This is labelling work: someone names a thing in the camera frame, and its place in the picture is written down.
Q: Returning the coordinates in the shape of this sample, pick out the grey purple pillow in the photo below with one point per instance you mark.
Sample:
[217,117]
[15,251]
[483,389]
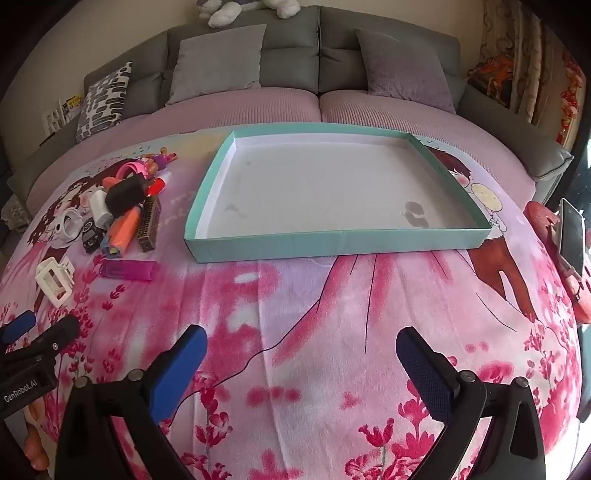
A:
[401,69]

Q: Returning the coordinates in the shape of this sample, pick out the phone stand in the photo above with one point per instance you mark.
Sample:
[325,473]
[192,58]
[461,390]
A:
[572,270]

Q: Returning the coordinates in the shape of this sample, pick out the orange blue plastic case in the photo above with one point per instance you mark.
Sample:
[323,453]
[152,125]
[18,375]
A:
[124,230]

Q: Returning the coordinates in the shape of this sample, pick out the red orange patterned bag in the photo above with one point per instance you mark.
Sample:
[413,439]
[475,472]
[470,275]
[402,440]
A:
[491,76]

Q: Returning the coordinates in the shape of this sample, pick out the white rack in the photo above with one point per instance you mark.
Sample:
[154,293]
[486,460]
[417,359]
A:
[53,120]

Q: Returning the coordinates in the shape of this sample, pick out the small red tube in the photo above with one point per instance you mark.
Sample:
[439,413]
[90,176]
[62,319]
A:
[156,186]

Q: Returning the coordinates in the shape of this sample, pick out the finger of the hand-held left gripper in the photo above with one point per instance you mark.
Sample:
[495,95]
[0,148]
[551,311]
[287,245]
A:
[18,326]
[55,341]

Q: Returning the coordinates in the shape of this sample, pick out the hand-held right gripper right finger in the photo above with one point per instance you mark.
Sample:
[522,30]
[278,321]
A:
[425,376]

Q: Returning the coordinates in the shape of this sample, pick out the pink toy watch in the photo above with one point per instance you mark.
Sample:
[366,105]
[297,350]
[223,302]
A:
[129,167]

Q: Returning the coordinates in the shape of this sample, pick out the beige patterned curtain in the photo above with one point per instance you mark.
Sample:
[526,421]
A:
[517,41]

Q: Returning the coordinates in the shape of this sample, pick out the grey white plush dog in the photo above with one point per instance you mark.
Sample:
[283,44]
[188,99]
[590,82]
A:
[221,11]

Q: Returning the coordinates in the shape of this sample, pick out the gold black patterned lighter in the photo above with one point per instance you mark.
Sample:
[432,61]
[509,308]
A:
[150,224]

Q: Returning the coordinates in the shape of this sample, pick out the yellow books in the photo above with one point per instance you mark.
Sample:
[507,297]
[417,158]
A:
[73,104]

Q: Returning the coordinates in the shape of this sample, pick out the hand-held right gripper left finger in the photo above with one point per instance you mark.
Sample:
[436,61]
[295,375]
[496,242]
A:
[178,374]

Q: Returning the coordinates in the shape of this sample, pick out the white hair claw clip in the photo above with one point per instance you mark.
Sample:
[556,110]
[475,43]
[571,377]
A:
[53,281]

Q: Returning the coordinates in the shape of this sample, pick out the black car key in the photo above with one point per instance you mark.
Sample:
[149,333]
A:
[92,235]

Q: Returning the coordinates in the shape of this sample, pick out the teal cardboard box lid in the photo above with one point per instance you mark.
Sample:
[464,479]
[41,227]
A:
[323,184]

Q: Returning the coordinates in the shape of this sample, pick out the red hanging decoration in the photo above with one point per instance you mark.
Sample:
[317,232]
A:
[572,101]

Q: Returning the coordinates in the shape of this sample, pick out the grey sofa with pink cover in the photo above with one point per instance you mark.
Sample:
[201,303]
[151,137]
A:
[291,41]

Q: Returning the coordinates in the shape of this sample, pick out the brown pink dog toy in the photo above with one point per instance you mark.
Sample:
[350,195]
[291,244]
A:
[159,159]

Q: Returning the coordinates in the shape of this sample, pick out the black white patterned pillow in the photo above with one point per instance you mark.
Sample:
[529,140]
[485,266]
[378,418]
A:
[104,104]

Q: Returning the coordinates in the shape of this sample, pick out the black plug charger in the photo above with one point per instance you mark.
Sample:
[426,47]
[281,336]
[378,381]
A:
[124,194]

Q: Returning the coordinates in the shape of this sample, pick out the printed cartoon blanket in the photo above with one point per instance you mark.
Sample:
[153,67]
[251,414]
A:
[300,323]

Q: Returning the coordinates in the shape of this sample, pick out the pink translucent lighter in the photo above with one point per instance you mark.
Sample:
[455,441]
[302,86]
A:
[129,271]

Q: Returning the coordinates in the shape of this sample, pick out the smartphone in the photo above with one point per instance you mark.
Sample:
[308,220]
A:
[572,233]

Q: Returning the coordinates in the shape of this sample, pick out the person's left hand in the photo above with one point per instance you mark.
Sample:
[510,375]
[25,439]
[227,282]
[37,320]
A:
[36,438]

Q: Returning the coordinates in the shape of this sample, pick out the light grey pillow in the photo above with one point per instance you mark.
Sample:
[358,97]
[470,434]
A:
[217,64]

